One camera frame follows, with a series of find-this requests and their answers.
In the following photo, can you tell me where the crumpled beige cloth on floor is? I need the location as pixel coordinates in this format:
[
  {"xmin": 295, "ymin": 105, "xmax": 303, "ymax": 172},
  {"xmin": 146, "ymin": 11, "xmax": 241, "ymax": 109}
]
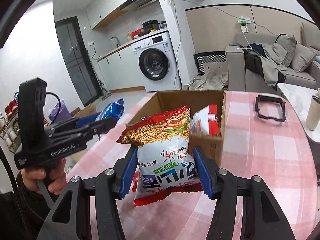
[{"xmin": 188, "ymin": 67, "xmax": 228, "ymax": 91}]

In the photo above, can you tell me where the purple plastic bag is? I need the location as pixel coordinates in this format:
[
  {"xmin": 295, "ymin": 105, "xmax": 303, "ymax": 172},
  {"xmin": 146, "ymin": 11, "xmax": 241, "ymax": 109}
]
[{"xmin": 48, "ymin": 100, "xmax": 72, "ymax": 123}]

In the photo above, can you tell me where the white lower kitchen cabinet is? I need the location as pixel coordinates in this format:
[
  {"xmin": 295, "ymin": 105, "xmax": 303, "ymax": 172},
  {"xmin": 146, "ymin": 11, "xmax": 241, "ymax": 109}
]
[{"xmin": 98, "ymin": 46, "xmax": 144, "ymax": 90}]

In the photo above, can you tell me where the grey jacket on sofa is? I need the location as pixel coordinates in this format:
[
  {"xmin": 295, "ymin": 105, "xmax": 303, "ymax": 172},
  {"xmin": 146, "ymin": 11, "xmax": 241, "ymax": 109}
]
[{"xmin": 260, "ymin": 43, "xmax": 287, "ymax": 88}]

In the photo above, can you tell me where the red box on counter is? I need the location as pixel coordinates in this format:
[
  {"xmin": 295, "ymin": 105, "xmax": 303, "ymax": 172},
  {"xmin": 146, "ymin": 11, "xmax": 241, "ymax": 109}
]
[{"xmin": 131, "ymin": 28, "xmax": 144, "ymax": 40}]

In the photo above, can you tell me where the dark glass door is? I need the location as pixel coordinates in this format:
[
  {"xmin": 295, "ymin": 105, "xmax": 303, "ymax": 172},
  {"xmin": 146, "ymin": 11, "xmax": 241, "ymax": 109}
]
[{"xmin": 55, "ymin": 16, "xmax": 103, "ymax": 106}]

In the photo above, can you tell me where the pink plaid tablecloth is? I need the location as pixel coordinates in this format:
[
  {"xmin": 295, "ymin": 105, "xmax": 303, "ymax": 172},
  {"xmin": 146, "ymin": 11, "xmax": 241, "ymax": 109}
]
[{"xmin": 64, "ymin": 90, "xmax": 316, "ymax": 240}]

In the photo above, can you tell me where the white washing machine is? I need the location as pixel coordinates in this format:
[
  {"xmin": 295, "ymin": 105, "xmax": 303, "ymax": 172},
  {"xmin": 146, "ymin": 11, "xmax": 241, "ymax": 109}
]
[{"xmin": 131, "ymin": 30, "xmax": 182, "ymax": 92}]

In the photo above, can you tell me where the SF cardboard box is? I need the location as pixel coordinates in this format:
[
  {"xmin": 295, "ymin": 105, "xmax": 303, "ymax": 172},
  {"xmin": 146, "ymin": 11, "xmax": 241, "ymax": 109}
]
[{"xmin": 126, "ymin": 89, "xmax": 227, "ymax": 168}]

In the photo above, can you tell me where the black patterned chair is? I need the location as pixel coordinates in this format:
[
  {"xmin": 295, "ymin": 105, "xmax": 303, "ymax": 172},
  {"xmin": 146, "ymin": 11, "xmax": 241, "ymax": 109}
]
[{"xmin": 193, "ymin": 50, "xmax": 228, "ymax": 75}]

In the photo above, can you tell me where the yellow bottle on counter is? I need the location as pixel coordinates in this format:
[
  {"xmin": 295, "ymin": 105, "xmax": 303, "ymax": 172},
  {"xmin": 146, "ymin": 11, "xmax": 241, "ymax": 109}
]
[{"xmin": 126, "ymin": 31, "xmax": 132, "ymax": 42}]

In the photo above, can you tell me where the black cable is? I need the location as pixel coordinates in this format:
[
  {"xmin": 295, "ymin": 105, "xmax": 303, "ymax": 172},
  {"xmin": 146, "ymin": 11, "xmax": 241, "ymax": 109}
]
[{"xmin": 44, "ymin": 92, "xmax": 62, "ymax": 124}]

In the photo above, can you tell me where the large white noodle snack bag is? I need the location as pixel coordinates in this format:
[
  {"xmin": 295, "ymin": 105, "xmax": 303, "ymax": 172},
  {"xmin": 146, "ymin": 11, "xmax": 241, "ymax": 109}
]
[{"xmin": 117, "ymin": 106, "xmax": 202, "ymax": 207}]

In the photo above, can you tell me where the kitchen faucet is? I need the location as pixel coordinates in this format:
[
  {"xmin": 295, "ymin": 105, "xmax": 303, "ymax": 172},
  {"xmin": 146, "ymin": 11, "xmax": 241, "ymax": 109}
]
[{"xmin": 111, "ymin": 36, "xmax": 120, "ymax": 49}]

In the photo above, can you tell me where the white marble coffee table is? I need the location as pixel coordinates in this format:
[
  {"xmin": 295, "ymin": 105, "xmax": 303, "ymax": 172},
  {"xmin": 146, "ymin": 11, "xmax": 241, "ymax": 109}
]
[{"xmin": 278, "ymin": 83, "xmax": 319, "ymax": 144}]

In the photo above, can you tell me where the black plastic frame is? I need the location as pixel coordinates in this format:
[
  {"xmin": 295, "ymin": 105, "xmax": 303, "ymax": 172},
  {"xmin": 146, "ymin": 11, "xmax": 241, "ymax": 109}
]
[{"xmin": 254, "ymin": 95, "xmax": 286, "ymax": 122}]

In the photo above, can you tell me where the grey sofa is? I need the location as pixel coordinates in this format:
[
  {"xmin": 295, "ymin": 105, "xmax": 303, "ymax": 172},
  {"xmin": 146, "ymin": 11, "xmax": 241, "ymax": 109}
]
[{"xmin": 225, "ymin": 23, "xmax": 319, "ymax": 93}]

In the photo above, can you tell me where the range hood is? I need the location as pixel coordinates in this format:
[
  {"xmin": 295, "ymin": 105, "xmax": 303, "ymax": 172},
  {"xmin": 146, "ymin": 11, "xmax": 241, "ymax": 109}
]
[{"xmin": 119, "ymin": 0, "xmax": 157, "ymax": 11}]

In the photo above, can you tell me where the grey pillow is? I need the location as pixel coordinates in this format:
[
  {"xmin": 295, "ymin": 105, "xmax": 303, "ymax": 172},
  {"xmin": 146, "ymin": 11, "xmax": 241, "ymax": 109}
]
[
  {"xmin": 291, "ymin": 44, "xmax": 317, "ymax": 73},
  {"xmin": 276, "ymin": 34, "xmax": 297, "ymax": 68}
]

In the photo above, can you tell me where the white kitchen cabinet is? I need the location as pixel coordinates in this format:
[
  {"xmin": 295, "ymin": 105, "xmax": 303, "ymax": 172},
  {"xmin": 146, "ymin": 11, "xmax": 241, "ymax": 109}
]
[
  {"xmin": 86, "ymin": 0, "xmax": 127, "ymax": 29},
  {"xmin": 98, "ymin": 46, "xmax": 144, "ymax": 90}
]

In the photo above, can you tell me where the blue plastic bag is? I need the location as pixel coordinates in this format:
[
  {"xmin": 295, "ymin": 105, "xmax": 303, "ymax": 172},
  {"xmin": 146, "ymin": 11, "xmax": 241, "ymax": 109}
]
[{"xmin": 95, "ymin": 99, "xmax": 125, "ymax": 121}]

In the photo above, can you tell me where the small cardboard box on floor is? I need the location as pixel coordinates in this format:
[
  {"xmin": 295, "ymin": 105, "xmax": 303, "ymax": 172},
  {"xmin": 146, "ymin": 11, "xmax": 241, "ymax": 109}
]
[{"xmin": 71, "ymin": 103, "xmax": 97, "ymax": 118}]

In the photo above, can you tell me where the white red snack bag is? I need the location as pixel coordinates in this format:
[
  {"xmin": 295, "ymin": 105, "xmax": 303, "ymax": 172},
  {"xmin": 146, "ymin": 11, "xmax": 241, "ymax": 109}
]
[{"xmin": 190, "ymin": 104, "xmax": 220, "ymax": 136}]

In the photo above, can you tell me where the white upper kitchen cabinet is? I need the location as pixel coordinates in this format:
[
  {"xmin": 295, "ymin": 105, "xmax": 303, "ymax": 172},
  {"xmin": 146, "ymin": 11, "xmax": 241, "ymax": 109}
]
[{"xmin": 86, "ymin": 0, "xmax": 127, "ymax": 29}]

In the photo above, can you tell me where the person's left hand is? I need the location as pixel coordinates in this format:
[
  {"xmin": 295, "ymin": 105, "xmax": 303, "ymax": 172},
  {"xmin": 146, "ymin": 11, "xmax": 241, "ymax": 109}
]
[{"xmin": 21, "ymin": 158, "xmax": 67, "ymax": 195}]

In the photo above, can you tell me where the white power strip on wall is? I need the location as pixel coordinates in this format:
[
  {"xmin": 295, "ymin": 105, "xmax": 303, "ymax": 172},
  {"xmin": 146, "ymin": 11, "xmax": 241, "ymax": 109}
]
[{"xmin": 237, "ymin": 16, "xmax": 251, "ymax": 33}]

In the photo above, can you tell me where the beige tumbler cup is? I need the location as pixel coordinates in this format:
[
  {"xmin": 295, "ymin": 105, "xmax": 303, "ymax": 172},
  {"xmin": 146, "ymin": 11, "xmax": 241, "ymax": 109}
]
[{"xmin": 306, "ymin": 95, "xmax": 320, "ymax": 131}]

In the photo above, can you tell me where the black pressure cooker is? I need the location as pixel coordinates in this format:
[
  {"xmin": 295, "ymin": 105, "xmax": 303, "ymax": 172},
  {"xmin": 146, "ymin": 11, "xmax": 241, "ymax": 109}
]
[{"xmin": 142, "ymin": 20, "xmax": 159, "ymax": 34}]

